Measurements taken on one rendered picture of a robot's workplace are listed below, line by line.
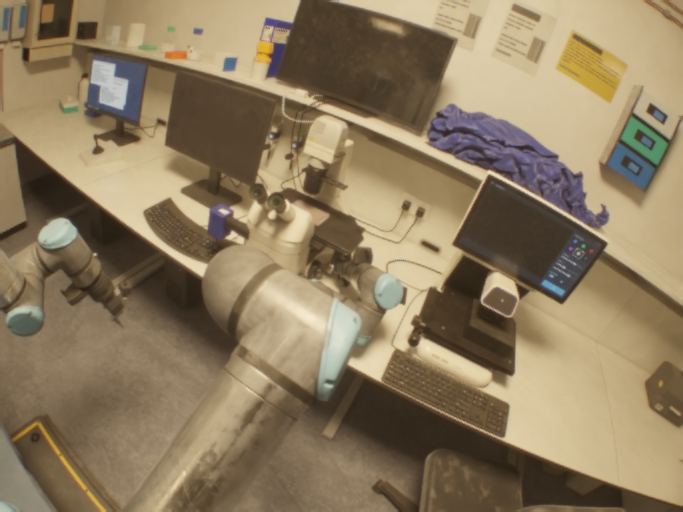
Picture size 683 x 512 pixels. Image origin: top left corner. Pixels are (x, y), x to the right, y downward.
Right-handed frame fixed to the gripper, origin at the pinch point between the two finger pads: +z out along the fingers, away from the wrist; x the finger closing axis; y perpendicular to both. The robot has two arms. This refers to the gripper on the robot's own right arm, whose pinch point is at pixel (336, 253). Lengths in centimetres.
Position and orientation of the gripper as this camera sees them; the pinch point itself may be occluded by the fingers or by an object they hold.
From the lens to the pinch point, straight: 126.5
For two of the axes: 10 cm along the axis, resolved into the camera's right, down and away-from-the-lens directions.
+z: -4.2, -2.4, 8.7
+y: -1.2, 9.7, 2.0
